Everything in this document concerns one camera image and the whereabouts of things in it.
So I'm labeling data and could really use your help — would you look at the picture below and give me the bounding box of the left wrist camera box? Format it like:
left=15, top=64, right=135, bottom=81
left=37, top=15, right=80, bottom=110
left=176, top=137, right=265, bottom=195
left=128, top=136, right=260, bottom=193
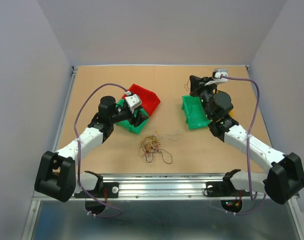
left=124, top=90, right=142, bottom=113

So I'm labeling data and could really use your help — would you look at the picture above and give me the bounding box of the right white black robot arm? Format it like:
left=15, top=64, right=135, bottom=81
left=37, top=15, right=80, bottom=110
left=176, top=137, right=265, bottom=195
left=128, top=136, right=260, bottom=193
left=189, top=70, right=304, bottom=205

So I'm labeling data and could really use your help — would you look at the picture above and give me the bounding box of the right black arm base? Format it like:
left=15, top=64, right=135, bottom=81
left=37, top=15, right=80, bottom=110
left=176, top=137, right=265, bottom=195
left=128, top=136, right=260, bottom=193
left=203, top=169, right=250, bottom=197

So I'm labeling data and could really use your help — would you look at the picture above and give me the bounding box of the aluminium frame rail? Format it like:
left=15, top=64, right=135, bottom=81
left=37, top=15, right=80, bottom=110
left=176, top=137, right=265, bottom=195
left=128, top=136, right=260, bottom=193
left=23, top=65, right=304, bottom=240

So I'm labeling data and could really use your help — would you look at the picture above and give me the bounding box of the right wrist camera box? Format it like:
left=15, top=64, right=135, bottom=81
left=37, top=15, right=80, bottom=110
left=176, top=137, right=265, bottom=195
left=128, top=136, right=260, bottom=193
left=205, top=68, right=228, bottom=86

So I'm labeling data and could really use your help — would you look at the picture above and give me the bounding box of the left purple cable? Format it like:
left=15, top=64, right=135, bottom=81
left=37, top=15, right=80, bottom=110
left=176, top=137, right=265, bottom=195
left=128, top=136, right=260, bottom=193
left=73, top=83, right=122, bottom=219

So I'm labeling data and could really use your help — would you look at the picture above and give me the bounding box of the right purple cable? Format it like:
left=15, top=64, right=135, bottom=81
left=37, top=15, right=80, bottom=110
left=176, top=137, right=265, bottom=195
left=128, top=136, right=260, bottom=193
left=209, top=74, right=267, bottom=216

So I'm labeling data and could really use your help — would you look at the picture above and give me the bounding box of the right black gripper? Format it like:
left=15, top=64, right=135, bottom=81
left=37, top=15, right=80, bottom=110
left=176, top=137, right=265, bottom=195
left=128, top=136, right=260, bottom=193
left=189, top=74, right=218, bottom=120

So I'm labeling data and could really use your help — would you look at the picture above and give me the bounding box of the purple cable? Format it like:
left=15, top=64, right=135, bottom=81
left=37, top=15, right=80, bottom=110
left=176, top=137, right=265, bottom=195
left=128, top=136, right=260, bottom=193
left=209, top=74, right=267, bottom=216
left=73, top=83, right=122, bottom=219

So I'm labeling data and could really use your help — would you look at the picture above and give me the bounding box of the green plastic bin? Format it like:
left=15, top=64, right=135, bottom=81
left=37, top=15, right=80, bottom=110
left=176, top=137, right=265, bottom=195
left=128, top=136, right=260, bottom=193
left=181, top=95, right=210, bottom=130
left=116, top=99, right=149, bottom=135

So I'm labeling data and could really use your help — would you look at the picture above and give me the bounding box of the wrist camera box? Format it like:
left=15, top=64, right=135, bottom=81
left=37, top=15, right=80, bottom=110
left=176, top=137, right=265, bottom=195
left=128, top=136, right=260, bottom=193
left=205, top=68, right=228, bottom=86
left=124, top=90, right=142, bottom=113

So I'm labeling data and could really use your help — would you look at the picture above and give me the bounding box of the white thin wire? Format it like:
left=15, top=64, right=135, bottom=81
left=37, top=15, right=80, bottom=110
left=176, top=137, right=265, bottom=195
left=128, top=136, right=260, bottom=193
left=158, top=128, right=183, bottom=141

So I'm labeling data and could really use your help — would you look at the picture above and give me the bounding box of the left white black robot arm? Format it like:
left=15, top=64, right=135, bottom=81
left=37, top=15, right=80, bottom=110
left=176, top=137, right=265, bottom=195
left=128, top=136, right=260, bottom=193
left=34, top=94, right=149, bottom=202

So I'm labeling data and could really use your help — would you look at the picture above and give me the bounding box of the brown wire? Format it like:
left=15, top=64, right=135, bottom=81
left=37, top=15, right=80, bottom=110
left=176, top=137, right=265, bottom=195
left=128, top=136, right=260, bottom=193
left=186, top=102, right=205, bottom=121

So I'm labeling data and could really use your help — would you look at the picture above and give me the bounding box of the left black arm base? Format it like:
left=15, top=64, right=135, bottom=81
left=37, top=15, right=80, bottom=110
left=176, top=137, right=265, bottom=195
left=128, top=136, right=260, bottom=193
left=80, top=171, right=119, bottom=199

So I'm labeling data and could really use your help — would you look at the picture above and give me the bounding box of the red plastic bin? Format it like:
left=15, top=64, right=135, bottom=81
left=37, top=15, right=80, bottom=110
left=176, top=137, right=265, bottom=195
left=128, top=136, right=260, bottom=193
left=129, top=83, right=161, bottom=117

